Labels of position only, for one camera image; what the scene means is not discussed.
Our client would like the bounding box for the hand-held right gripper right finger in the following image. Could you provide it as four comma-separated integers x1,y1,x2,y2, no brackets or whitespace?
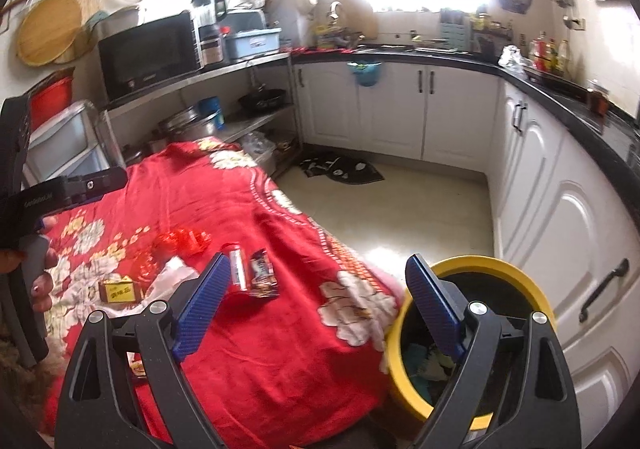
404,254,583,449

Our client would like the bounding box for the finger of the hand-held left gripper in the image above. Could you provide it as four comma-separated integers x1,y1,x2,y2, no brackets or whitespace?
64,166,128,205

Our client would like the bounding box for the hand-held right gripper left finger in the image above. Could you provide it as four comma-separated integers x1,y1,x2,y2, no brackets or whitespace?
55,251,233,449

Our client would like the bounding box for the white plastic bag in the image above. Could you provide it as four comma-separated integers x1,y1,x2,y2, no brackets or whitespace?
145,256,202,303

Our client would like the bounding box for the blue foam sleeve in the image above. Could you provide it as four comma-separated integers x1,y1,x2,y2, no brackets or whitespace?
404,342,436,400

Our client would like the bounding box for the pale green foam sleeve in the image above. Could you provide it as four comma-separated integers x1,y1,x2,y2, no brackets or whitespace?
432,350,458,374

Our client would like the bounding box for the yellow rim trash bin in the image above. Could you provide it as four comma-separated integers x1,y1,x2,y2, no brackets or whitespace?
384,256,558,431

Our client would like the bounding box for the large red crinkled wrapper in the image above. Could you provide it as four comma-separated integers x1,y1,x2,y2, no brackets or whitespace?
151,227,211,260

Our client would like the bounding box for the dark snack wrapper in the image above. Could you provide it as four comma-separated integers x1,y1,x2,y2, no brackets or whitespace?
248,249,281,301

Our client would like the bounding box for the yellow brown seasoning box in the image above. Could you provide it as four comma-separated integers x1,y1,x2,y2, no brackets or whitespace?
98,275,141,305

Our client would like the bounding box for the person's left hand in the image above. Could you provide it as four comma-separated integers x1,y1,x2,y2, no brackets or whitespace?
0,235,60,314

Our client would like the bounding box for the white plastic drawer unit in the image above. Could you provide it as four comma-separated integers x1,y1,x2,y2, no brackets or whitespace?
22,99,111,190

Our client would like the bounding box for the red plastic basin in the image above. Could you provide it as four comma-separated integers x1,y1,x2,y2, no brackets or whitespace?
30,75,76,130

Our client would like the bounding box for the red floral blanket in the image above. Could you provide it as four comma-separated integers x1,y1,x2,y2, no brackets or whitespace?
20,139,402,445

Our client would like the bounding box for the steel pot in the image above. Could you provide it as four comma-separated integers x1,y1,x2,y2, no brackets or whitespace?
157,105,221,145

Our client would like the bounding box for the round bamboo tray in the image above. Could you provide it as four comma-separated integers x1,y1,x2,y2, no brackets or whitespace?
17,0,103,67

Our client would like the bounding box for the blue pot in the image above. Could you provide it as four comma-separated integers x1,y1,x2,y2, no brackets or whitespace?
199,96,224,130

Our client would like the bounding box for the black microwave oven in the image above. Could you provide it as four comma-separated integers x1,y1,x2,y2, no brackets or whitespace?
97,10,206,102

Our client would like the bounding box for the dark floor mat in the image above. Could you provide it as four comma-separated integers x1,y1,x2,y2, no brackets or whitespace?
299,155,386,186

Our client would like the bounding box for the steel shelf rack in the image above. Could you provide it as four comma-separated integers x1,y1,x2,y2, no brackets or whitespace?
100,52,303,180

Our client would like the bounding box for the black frying pan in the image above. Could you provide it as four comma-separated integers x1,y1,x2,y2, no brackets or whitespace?
238,88,287,111

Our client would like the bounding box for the person's dark fuzzy clothing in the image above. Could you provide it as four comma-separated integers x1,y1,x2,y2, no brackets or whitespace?
0,314,61,435

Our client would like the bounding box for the black blender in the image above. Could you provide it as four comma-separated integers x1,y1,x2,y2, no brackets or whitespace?
192,0,228,67

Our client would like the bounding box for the blue dish basin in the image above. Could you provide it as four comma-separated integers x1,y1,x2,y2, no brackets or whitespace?
224,28,282,61

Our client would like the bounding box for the black stone countertop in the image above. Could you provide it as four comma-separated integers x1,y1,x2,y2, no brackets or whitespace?
290,46,640,200

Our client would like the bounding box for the blue hanging bin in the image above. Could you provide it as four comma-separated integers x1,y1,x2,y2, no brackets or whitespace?
347,60,383,87

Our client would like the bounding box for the knotted clear plastic bag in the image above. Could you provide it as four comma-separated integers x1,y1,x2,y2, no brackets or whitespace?
497,45,531,72

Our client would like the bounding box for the row of condiment bottles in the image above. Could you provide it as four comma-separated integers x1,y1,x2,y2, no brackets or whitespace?
530,32,571,75

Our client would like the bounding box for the teal drawer organizer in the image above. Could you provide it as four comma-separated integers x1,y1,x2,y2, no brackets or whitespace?
439,9,471,50

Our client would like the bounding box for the wooden cutting board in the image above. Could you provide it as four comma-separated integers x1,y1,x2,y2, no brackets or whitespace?
334,0,373,37

